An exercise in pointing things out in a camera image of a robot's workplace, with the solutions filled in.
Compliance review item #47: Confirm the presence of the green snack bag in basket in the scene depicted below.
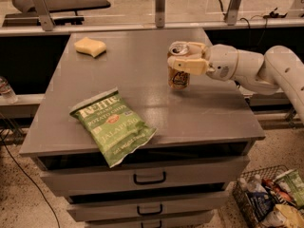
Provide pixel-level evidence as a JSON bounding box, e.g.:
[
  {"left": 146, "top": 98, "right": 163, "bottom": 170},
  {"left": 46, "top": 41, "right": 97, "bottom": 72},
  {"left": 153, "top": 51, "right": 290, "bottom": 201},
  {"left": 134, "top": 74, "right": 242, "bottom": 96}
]
[{"left": 275, "top": 169, "right": 304, "bottom": 209}]

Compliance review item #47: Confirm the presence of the left metal bracket post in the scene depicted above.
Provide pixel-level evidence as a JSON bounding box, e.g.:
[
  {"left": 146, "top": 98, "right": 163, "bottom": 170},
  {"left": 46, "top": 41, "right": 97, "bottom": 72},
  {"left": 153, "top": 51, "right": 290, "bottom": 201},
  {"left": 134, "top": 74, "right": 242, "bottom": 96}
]
[{"left": 32, "top": 0, "right": 55, "bottom": 31}]

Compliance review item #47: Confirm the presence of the blue snack bag in basket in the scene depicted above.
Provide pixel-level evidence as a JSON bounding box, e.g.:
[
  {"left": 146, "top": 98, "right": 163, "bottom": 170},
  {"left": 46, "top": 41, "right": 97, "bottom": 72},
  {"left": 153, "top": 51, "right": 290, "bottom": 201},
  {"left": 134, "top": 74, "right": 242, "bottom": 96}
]
[{"left": 247, "top": 192, "right": 274, "bottom": 221}]

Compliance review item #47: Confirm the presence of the right metal bracket post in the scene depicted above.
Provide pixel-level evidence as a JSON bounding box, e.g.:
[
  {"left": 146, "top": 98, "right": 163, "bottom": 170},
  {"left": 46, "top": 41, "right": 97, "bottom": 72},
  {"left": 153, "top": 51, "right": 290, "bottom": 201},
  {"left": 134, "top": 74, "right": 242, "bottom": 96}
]
[{"left": 224, "top": 0, "right": 241, "bottom": 26}]

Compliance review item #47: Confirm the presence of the black floor cable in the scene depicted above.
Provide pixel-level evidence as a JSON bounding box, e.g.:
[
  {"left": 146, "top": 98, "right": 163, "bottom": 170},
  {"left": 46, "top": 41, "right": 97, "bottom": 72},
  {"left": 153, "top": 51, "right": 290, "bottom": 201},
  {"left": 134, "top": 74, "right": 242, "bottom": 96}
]
[{"left": 0, "top": 133, "right": 62, "bottom": 228}]

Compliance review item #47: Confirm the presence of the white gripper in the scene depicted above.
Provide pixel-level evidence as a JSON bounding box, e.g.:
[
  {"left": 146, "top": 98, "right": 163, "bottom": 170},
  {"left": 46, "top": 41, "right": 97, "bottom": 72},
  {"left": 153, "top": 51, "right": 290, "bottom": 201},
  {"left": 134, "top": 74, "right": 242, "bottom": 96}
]
[{"left": 167, "top": 41, "right": 238, "bottom": 81}]

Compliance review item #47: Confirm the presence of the grey drawer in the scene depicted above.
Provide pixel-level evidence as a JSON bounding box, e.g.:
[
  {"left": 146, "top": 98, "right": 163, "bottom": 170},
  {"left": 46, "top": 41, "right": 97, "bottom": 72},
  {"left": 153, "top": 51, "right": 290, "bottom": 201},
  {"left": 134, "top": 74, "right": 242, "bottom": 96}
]
[
  {"left": 67, "top": 191, "right": 229, "bottom": 222},
  {"left": 85, "top": 210, "right": 214, "bottom": 228},
  {"left": 41, "top": 156, "right": 249, "bottom": 197}
]

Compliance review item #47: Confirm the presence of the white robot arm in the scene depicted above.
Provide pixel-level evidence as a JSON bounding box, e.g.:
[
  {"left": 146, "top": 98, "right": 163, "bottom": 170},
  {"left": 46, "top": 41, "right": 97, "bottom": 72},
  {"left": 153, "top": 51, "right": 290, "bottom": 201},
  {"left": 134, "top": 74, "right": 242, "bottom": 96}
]
[{"left": 167, "top": 41, "right": 304, "bottom": 122}]

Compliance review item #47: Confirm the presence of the metal bracket post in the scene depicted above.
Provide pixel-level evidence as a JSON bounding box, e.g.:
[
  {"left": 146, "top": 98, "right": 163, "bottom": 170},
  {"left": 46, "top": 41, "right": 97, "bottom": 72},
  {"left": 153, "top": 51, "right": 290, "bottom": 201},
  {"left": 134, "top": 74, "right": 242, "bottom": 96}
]
[
  {"left": 155, "top": 0, "right": 165, "bottom": 28},
  {"left": 32, "top": 0, "right": 55, "bottom": 31},
  {"left": 224, "top": 0, "right": 241, "bottom": 26}
]

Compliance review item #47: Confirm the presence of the wire mesh basket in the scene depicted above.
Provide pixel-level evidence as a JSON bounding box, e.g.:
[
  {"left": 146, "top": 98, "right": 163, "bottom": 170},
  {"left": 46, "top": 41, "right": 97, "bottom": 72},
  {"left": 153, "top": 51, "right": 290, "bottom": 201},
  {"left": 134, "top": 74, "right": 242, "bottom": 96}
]
[{"left": 232, "top": 165, "right": 288, "bottom": 228}]

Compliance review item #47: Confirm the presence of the green jalapeno chips bag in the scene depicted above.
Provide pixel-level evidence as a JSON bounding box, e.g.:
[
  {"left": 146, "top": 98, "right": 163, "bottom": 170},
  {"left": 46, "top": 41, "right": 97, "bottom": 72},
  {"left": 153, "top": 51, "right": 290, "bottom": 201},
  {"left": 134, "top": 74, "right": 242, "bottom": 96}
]
[{"left": 69, "top": 87, "right": 157, "bottom": 168}]

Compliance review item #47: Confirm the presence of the grey drawer cabinet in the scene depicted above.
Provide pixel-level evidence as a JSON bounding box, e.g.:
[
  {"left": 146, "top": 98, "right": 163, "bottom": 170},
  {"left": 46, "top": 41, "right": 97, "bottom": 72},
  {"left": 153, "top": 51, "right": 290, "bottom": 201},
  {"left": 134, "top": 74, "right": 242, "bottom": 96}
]
[{"left": 18, "top": 28, "right": 266, "bottom": 228}]

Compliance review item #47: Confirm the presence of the middle metal bracket post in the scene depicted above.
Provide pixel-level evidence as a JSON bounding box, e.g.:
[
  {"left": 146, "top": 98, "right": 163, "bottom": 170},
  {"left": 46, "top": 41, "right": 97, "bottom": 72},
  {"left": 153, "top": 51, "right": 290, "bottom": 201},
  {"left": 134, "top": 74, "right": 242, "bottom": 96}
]
[{"left": 155, "top": 0, "right": 165, "bottom": 28}]

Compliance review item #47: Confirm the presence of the yellow snack bag in basket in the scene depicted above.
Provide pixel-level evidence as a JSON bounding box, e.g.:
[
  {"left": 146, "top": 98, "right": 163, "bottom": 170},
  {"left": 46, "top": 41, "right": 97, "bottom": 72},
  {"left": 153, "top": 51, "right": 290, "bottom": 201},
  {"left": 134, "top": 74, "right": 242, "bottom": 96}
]
[{"left": 261, "top": 204, "right": 304, "bottom": 228}]

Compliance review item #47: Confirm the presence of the clear water bottle left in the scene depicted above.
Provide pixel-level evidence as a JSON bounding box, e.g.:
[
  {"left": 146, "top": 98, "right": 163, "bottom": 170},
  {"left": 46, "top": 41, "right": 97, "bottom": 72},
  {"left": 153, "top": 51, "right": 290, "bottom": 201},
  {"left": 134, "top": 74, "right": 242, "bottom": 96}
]
[{"left": 0, "top": 76, "right": 18, "bottom": 104}]

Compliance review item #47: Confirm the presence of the middle grey drawer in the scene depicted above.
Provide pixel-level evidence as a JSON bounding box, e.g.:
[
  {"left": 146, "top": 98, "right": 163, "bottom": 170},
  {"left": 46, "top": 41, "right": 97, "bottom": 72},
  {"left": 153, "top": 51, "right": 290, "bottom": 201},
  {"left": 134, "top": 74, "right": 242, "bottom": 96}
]
[{"left": 67, "top": 191, "right": 229, "bottom": 222}]

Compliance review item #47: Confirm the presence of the yellow sponge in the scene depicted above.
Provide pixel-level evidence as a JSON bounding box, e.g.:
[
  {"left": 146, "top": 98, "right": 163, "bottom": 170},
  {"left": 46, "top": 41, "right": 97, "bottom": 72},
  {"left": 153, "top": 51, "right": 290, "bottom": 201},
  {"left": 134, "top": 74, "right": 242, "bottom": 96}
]
[{"left": 74, "top": 37, "right": 106, "bottom": 58}]

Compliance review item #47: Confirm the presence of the plastic bottle in basket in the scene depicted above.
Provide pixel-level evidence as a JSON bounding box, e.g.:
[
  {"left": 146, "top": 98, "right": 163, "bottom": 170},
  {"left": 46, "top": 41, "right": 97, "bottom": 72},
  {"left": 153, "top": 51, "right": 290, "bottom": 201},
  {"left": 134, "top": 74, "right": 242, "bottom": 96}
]
[{"left": 247, "top": 174, "right": 266, "bottom": 193}]

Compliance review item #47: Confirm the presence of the top grey drawer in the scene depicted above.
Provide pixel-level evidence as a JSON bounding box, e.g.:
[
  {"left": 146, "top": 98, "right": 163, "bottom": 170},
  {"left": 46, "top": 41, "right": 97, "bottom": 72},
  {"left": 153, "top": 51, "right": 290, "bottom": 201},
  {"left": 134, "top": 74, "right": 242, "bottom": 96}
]
[{"left": 41, "top": 156, "right": 249, "bottom": 197}]

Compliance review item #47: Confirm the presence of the bottom grey drawer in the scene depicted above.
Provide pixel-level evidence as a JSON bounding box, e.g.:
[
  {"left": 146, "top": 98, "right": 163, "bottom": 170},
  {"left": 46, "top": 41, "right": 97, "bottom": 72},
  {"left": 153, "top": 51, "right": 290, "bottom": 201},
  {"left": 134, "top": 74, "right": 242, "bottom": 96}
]
[{"left": 85, "top": 210, "right": 214, "bottom": 228}]

